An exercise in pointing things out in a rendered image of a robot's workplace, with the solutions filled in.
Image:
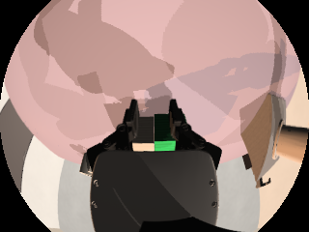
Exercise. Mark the brown mug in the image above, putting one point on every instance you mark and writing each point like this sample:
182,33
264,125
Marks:
84,168

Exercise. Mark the green cube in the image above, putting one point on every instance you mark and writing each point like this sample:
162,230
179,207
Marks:
163,141

